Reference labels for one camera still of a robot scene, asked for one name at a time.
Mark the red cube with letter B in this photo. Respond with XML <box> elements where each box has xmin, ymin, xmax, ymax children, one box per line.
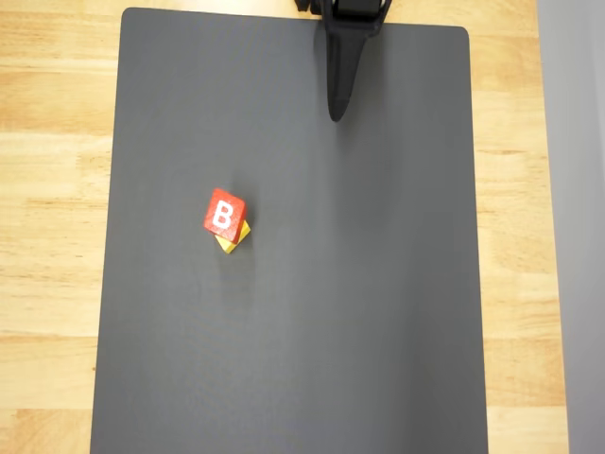
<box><xmin>202</xmin><ymin>187</ymin><xmax>249</xmax><ymax>245</ymax></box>

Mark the yellow cube with letter S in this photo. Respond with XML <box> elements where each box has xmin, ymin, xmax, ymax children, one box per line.
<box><xmin>214</xmin><ymin>219</ymin><xmax>252</xmax><ymax>255</ymax></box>

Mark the dark grey rubber mat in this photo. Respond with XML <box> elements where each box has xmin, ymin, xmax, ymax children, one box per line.
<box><xmin>89</xmin><ymin>7</ymin><xmax>490</xmax><ymax>454</ymax></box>

